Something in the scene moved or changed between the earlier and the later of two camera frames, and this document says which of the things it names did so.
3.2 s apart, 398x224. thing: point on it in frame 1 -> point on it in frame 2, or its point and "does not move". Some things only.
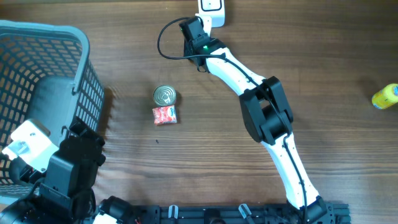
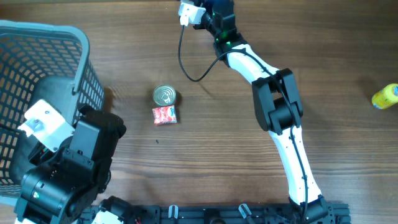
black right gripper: (187, 48) -> (204, 4)
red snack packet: (165, 115) does not move
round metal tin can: (164, 95) does not move
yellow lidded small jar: (386, 97) does not move
